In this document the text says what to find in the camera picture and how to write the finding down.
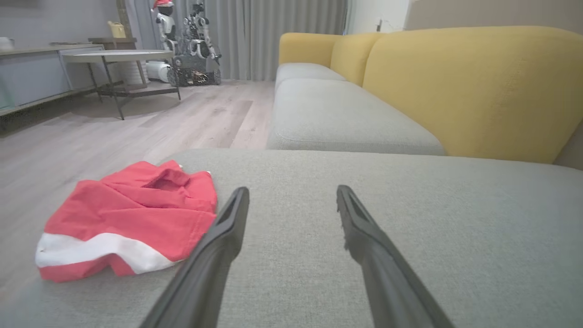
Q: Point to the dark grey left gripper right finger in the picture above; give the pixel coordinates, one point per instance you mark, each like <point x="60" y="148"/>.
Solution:
<point x="387" y="278"/>

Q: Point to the short grey sofa seat cushion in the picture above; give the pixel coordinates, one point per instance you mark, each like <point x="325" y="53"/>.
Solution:
<point x="305" y="72"/>

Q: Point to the large grey sofa seat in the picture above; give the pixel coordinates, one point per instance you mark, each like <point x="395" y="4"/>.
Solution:
<point x="410" y="237"/>

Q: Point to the long grey sofa seat cushion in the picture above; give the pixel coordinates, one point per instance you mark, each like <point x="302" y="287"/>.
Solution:
<point x="337" y="118"/>

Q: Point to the white robot with santa hat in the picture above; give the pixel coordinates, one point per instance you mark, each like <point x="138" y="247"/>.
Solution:
<point x="165" y="25"/>

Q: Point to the white round bin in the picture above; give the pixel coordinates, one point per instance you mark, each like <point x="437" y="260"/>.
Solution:
<point x="158" y="72"/>

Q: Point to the red shorts with white stripe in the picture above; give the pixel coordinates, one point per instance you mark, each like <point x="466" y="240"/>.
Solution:
<point x="132" y="209"/>

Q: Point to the white robot on wheeled base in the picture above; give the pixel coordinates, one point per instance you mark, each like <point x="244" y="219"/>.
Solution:
<point x="196" y="50"/>

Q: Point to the small yellow sofa back cushion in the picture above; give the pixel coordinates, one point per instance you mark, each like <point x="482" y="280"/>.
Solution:
<point x="355" y="57"/>

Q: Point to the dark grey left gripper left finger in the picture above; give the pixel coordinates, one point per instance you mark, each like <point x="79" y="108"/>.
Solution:
<point x="205" y="269"/>

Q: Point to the grey pleated curtain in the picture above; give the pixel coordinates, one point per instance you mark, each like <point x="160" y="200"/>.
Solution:
<point x="273" y="36"/>

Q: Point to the yellow sofa end cushion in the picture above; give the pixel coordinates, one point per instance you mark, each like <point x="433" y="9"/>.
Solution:
<point x="305" y="48"/>

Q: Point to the large yellow sofa back cushion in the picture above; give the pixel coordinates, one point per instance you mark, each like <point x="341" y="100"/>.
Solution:
<point x="473" y="91"/>

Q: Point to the low grey tv cabinet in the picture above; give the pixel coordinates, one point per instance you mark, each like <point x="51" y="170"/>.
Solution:
<point x="32" y="75"/>

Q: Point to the grey sofa back panel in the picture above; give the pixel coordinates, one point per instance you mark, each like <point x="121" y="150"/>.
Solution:
<point x="571" y="150"/>

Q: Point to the coffee table with black legs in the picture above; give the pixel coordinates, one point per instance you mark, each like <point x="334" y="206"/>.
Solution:
<point x="118" y="56"/>

